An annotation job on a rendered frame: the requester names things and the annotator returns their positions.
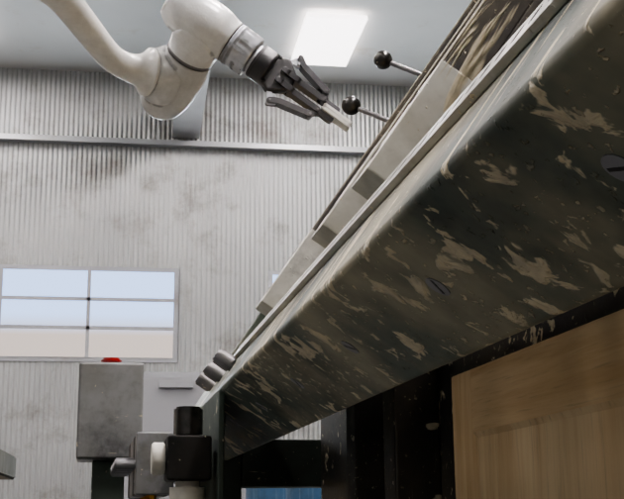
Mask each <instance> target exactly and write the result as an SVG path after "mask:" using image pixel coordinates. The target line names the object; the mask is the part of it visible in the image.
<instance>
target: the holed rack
mask: <svg viewBox="0 0 624 499"><path fill-rule="evenodd" d="M569 1H570V0H544V1H543V2H542V3H541V4H540V5H539V6H538V7H537V9H536V10H535V11H534V12H533V13H532V14H531V15H530V17H529V18H528V19H527V20H526V21H525V22H524V23H523V25H522V26H521V27H520V28H519V29H518V30H517V31H516V32H515V34H514V35H513V36H512V37H511V38H510V39H509V40H508V42H507V43H506V44H505V45H504V46H503V47H502V48H501V50H500V51H499V52H498V53H497V54H496V55H495V56H494V58H493V59H492V60H491V61H490V62H489V63H488V64H487V66H486V67H485V68H484V69H483V70H482V71H481V72H480V74H479V75H478V76H477V77H476V78H475V79H474V80H473V82H472V83H471V84H470V85H469V86H468V87H467V88H466V90H465V91H464V92H463V93H462V94H461V95H460V96H459V98H458V99H457V100H456V101H455V102H454V103H453V104H452V106H451V107H450V108H449V109H448V110H447V111H446V112H445V114H444V115H443V116H442V117H441V118H440V119H439V120H438V122H437V123H436V124H435V125H434V126H433V127H432V128H431V130H430V131H429V132H428V133H427V134H426V135H425V136H424V137H423V139H422V140H421V141H420V142H419V143H418V144H417V145H416V147H415V148H414V149H413V150H412V151H411V152H410V153H409V154H408V155H407V156H406V157H405V158H404V159H403V160H402V162H401V163H400V164H399V165H398V166H397V167H396V168H395V170H394V171H393V172H392V173H391V174H390V175H389V176H388V178H387V179H386V180H385V181H384V182H383V183H382V184H381V186H380V187H379V188H378V189H377V190H376V191H375V192H374V193H373V195H372V196H371V197H370V198H369V199H368V200H367V201H366V203H365V204H364V205H363V206H362V207H361V208H360V210H359V211H358V212H357V213H356V214H355V215H354V216H353V218H352V219H351V220H350V221H349V222H348V223H347V224H346V226H345V227H344V228H343V229H342V230H341V231H340V232H339V234H338V235H337V236H336V237H335V238H334V239H333V240H332V242H331V243H330V244H329V245H328V246H327V247H326V248H325V249H324V251H323V252H322V253H321V254H320V255H319V256H318V257H317V259H316V260H315V261H314V262H313V263H312V264H311V265H310V267H309V268H308V269H307V270H306V271H305V272H304V273H303V275H302V276H301V277H300V278H299V279H298V280H297V281H296V283H295V284H294V285H293V286H292V287H291V288H290V289H289V291H288V292H287V293H286V294H285V295H284V296H283V297H282V299H281V300H280V301H279V302H278V303H277V304H276V305H275V306H274V308H273V309H272V310H271V311H270V312H269V313H268V314H267V316H266V317H265V318H264V319H263V320H262V321H261V322H260V324H259V325H258V326H257V327H256V328H255V329H254V331H253V332H252V333H251V334H250V335H249V336H248V337H247V339H246V340H245V341H244V342H243V343H242V344H241V345H240V347H239V348H238V349H237V351H236V352H235V354H234V357H235V358H236V359H237V358H238V357H239V356H240V355H241V354H242V353H243V352H244V351H245V349H246V348H247V347H248V346H249V345H250V344H251V343H252V342H253V341H254V340H255V339H256V338H257V337H258V335H259V334H260V333H261V332H262V331H263V330H264V329H265V328H266V327H267V326H268V325H269V323H270V322H271V321H272V320H273V319H274V318H275V317H276V316H277V315H278V314H279V313H280V312H281V311H282V309H283V308H284V307H285V306H286V305H287V304H288V303H289V302H290V301H291V300H292V299H293V298H294V296H295V295H296V294H297V293H298V292H299V291H300V290H301V289H302V288H303V287H304V286H305V285H306V284H307V282H308V281H309V280H310V279H311V278H312V277H313V276H314V275H315V274H316V273H317V272H318V271H319V270H320V268H321V267H322V266H323V265H324V264H325V263H326V262H327V261H328V260H329V259H330V258H331V257H332V255H333V254H334V253H335V252H336V251H337V250H338V249H339V248H340V247H341V246H342V245H343V244H344V243H345V241H346V240H347V239H348V238H349V237H350V236H351V235H352V234H353V233H354V232H355V231H356V230H357V228H358V227H359V226H360V225H361V224H362V223H363V222H364V221H365V220H366V219H367V218H368V217H369V215H370V214H371V213H372V212H373V211H374V210H375V209H376V208H377V207H378V206H379V205H380V204H381V203H382V201H383V200H384V199H385V198H386V197H387V196H388V195H389V194H390V193H391V192H392V191H393V190H394V188H395V187H396V186H397V185H398V184H399V183H400V182H401V181H402V180H403V179H404V178H405V177H406V176H407V174H408V173H409V172H410V171H411V170H412V169H413V168H414V167H415V166H416V165H417V164H418V163H419V161H420V160H421V159H422V158H423V157H424V156H425V155H426V154H427V153H428V152H429V151H430V150H431V149H432V147H433V146H434V145H435V144H436V143H437V142H438V141H439V140H440V139H441V138H442V137H443V136H444V135H445V133H446V132H447V131H448V130H449V129H450V128H451V127H452V126H453V125H454V124H455V123H456V122H457V120H458V119H459V118H460V117H461V116H462V115H463V114H464V113H465V112H466V111H467V110H468V109H469V107H470V106H471V105H472V104H473V103H474V102H475V101H476V100H477V99H478V98H479V97H480V96H481V94H482V93H483V92H484V91H485V90H486V89H487V88H488V87H489V86H490V85H491V84H492V83H493V82H494V80H495V79H496V78H497V77H498V76H499V75H500V74H501V73H502V72H503V71H504V70H505V69H506V68H507V66H508V65H509V64H510V63H511V62H512V61H513V60H514V59H515V58H516V57H517V56H518V55H519V53H520V52H521V51H522V50H523V49H524V48H525V47H526V46H528V45H529V44H530V43H531V42H532V40H533V39H534V38H535V37H536V36H537V35H538V34H539V33H540V32H541V31H542V30H543V29H544V27H545V26H546V25H547V24H548V23H549V22H550V21H551V20H552V19H553V18H554V17H555V16H556V15H557V13H558V12H559V11H560V10H561V9H562V8H563V7H564V6H565V5H566V4H567V3H568V2H569Z"/></svg>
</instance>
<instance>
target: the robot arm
mask: <svg viewBox="0 0 624 499"><path fill-rule="evenodd" d="M40 1H41V2H43V3H44V4H46V5H47V6H48V7H50V8H51V9H52V10H53V11H54V12H55V13H56V15H57V16H58V17H59V18H60V19H61V20H62V22H63V23H64V24H65V25H66V26H67V28H68V29H69V30H70V31H71V32H72V33H73V35H74V36H75V37H76V38H77V39H78V41H79V42H80V43H81V44H82V45H83V47H84V48H85V49H86V50H87V51H88V52H89V54H90V55H91V56H92V57H93V58H94V59H95V60H96V62H97V63H98V64H100V65H101V66H102V67H103V68H104V69H105V70H106V71H108V72H109V73H111V74H112V75H114V76H116V77H118V78H120V79H122V80H124V81H127V82H129V83H131V84H133V85H134V86H135V87H136V89H137V91H138V93H139V94H140V98H141V103H142V106H143V108H144V110H145V111H146V112H147V113H148V114H149V115H150V116H152V117H153V118H156V119H158V120H171V119H174V118H176V117H177V116H179V115H180V114H182V113H183V112H184V111H185V110H186V109H187V108H188V107H189V105H190V104H191V103H192V102H193V100H194V99H195V97H196V96H197V94H198V93H199V91H200V90H201V88H202V86H203V85H204V83H205V81H206V79H207V76H208V73H209V71H210V69H211V67H212V65H213V64H214V62H215V61H216V60H219V61H220V62H221V63H222V64H225V65H226V66H227V67H229V68H230V69H232V70H233V71H235V72H236V73H237V74H239V75H242V74H243V73H244V72H246V77H248V78H249V79H251V80H252V81H253V82H255V83H256V84H258V85H260V86H261V87H262V89H263V91H264V92H265V93H266V101H265V106H268V107H277V108H279V109H281V110H284V111H286V112H288V113H291V114H293V115H295V116H298V117H300V118H303V119H305V120H307V121H309V120H310V119H312V118H313V117H319V118H320V119H321V120H323V121H324V122H326V123H327V124H329V125H330V124H331V123H334V124H335V125H336V126H338V127H339V128H341V129H342V130H343V131H345V132H347V131H348V129H349V128H350V126H351V125H352V123H353V122H352V121H351V120H349V119H348V118H347V117H345V116H344V115H342V114H341V113H340V110H341V109H340V108H339V107H338V106H336V105H335V104H334V103H332V102H331V101H330V100H329V98H328V96H329V93H330V90H329V88H328V87H327V86H326V85H325V84H324V83H323V82H322V81H321V79H320V78H319V77H318V76H317V75H316V74H315V73H314V72H313V70H312V69H311V68H310V67H309V66H308V65H307V64H306V61H305V59H304V57H303V55H300V56H299V57H298V58H295V59H292V60H290V59H289V58H285V57H282V56H281V55H280V54H279V53H277V52H276V51H275V50H273V49H271V48H270V47H269V46H264V47H263V44H264V39H263V38H262V37H261V36H259V35H258V34H256V33H255V32H254V31H252V30H251V29H249V27H247V26H245V25H244V24H243V23H242V22H240V21H239V20H238V18H237V17H236V16H235V14H234V13H233V12H231V11H230V10H229V9H228V8H227V7H225V6H224V5H223V4H221V3H220V2H218V1H217V0H166V1H165V2H164V4H163V6H162V8H161V10H160V13H161V16H162V19H163V21H164V23H165V24H166V26H167V27H168V28H169V29H170V30H171V31H172V33H171V37H170V40H169V42H168V44H167V46H161V47H158V48H148V49H147V50H145V51H144V52H143V53H130V52H127V51H124V50H122V49H121V48H120V47H119V46H118V45H117V44H116V43H115V42H114V41H113V39H112V38H111V36H110V35H109V34H108V32H107V31H106V29H105V28H104V27H103V25H102V24H101V23H100V21H99V20H98V18H97V17H96V16H95V14H94V13H93V11H92V10H91V9H90V7H89V6H88V4H87V3H86V2H85V0H40ZM293 66H294V67H295V68H296V69H299V71H300V72H301V73H302V74H303V76H304V77H305V78H306V79H307V80H308V81H309V82H310V83H311V85H312V86H313V87H314V88H315V89H314V88H313V87H312V86H310V85H309V84H307V83H306V82H305V81H303V80H302V79H301V78H300V77H299V76H298V75H296V72H295V70H294V67H293ZM294 88H297V89H298V90H299V91H301V92H302V93H304V94H305V95H307V96H308V97H309V98H311V99H312V100H314V101H315V102H316V103H318V104H319V105H321V106H322V107H321V108H320V107H319V106H318V105H316V104H315V103H314V102H312V101H311V100H309V99H308V98H307V97H305V96H304V95H302V94H301V93H300V92H298V91H297V90H295V89H294ZM272 93H273V94H272ZM274 94H283V95H285V96H286V97H289V98H290V99H292V100H293V101H295V102H296V103H297V104H299V105H300V106H302V107H300V106H298V105H296V104H293V103H291V102H289V101H286V100H284V99H282V98H278V97H276V95H274Z"/></svg>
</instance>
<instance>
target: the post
mask: <svg viewBox="0 0 624 499"><path fill-rule="evenodd" d="M114 461H115V460H93V461H92V476H91V499H124V479H125V476H112V475H111V467H112V465H113V463H114Z"/></svg>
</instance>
